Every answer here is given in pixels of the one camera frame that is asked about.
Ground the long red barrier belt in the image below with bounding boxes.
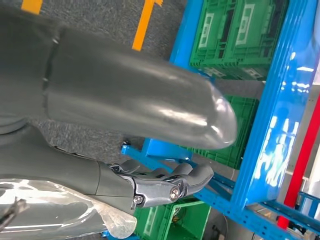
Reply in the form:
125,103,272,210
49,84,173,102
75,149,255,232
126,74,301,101
276,94,320,230

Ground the blue metal shelf rack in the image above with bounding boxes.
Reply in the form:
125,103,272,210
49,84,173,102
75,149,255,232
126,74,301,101
102,0,320,240

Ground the green plastic crate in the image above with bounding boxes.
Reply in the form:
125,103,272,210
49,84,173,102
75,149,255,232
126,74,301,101
189,0,289,81
185,95,260,170

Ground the large open green crate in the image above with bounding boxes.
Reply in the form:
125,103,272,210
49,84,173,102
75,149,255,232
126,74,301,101
134,199,212,240

